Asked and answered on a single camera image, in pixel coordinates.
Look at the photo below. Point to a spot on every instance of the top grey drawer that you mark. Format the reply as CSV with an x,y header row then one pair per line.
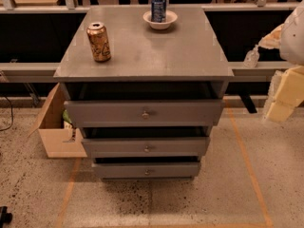
x,y
144,113

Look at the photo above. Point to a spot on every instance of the black object on floor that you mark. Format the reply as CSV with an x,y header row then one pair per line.
x,y
5,216

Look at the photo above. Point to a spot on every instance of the bottom grey drawer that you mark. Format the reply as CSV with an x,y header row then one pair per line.
x,y
146,170

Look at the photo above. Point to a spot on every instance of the blue pepsi can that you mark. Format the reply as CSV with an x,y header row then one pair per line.
x,y
158,11

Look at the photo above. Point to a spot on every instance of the grey metal rail shelf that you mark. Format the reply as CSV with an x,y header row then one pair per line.
x,y
55,72

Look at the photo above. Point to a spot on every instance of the clear sanitizer pump bottle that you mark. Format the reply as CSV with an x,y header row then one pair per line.
x,y
251,57

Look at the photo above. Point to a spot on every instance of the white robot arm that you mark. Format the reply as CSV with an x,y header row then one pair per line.
x,y
292,37

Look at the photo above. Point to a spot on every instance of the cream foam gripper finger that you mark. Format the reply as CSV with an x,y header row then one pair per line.
x,y
272,40
285,94

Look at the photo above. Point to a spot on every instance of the gold soda can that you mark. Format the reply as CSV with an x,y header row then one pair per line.
x,y
99,43

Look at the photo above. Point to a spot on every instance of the open cardboard box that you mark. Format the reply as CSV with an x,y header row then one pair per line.
x,y
58,141

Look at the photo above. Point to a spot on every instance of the white paper bowl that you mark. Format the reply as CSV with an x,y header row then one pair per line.
x,y
161,23

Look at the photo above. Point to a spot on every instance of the grey drawer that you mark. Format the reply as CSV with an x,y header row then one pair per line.
x,y
146,170
144,113
146,147

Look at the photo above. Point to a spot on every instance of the middle grey drawer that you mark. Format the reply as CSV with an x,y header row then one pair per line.
x,y
146,147

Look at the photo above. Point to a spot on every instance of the grey drawer cabinet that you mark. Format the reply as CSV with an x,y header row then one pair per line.
x,y
189,41

